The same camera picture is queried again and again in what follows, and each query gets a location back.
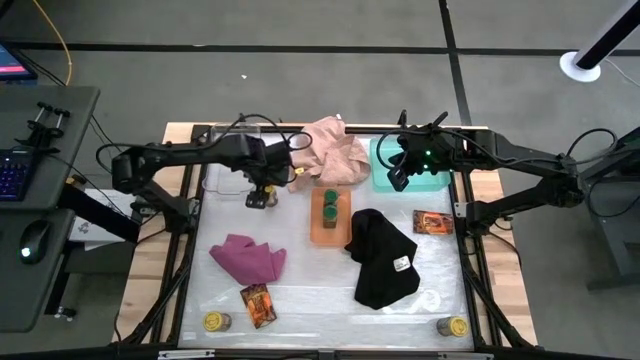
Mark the black pole white base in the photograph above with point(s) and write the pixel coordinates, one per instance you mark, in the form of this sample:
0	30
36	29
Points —
600	46

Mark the magenta cloth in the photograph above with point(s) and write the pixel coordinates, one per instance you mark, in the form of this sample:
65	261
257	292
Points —
247	260

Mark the silver metal bracket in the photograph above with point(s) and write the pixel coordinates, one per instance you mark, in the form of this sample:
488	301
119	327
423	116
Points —
185	355
465	356

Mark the white plastic table cover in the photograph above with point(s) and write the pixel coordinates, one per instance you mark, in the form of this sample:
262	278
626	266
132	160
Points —
300	300

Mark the grey equipment stand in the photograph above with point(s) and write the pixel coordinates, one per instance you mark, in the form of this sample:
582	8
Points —
620	225

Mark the black cloth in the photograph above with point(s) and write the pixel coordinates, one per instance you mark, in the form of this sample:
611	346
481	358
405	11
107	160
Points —
382	265

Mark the computer monitor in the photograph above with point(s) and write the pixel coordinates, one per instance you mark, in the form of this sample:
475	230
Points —
12	62

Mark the yellow lid spice jar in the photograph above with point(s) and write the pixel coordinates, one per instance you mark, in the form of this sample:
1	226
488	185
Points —
454	326
272	192
216	321

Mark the black clamp stand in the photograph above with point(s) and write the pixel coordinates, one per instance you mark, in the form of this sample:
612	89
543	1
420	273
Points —
42	127

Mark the teal plastic bin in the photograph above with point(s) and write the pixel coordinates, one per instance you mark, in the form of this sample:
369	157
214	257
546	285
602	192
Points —
430	183

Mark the black keyboard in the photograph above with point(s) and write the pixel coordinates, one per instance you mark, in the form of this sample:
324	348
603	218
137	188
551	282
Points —
12	175

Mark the orange spice packet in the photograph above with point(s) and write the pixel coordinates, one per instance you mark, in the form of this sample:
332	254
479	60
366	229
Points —
433	222
258	306

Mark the grey mouse desk panel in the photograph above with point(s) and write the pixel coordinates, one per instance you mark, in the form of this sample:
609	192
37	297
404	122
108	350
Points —
30	300

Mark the pink cloth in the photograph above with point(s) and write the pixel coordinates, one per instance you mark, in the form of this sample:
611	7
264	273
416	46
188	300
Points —
335	155

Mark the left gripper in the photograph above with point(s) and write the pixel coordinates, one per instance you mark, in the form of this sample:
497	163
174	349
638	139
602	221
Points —
272	160

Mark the orange tray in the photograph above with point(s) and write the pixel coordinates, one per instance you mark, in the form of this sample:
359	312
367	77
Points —
330	237

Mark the black frame clamp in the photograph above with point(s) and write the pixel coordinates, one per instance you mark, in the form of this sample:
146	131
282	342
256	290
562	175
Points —
402	118
243	121

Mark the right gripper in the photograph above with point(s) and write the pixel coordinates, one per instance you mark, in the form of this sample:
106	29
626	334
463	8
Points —
427	150

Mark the black computer mouse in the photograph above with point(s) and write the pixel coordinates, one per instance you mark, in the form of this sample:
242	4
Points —
34	241

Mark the clear plastic bin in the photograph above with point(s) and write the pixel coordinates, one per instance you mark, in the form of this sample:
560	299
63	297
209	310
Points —
222	181

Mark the green lid spice jar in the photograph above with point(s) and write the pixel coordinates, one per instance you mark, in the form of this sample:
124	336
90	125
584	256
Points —
330	214
330	196

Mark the black metal table frame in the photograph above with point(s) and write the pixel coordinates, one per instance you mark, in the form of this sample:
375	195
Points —
199	132

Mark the grey keyboard desk panel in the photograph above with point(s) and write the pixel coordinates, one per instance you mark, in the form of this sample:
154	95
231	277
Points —
65	160

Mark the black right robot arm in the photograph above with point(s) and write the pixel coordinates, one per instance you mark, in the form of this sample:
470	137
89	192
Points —
520	150

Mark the small metal caster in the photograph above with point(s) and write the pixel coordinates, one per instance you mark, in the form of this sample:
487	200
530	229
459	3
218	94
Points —
65	313

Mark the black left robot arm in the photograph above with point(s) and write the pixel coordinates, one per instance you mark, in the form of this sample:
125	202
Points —
175	150

